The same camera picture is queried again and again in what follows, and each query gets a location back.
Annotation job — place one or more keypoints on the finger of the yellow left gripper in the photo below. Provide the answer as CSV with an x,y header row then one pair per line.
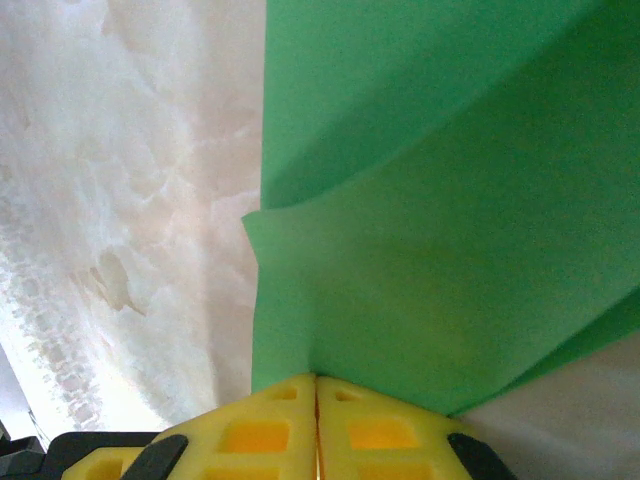
x,y
85,465

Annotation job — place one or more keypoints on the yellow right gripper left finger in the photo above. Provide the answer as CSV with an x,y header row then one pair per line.
x,y
260,435

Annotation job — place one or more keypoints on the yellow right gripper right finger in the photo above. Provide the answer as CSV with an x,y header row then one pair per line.
x,y
380,435

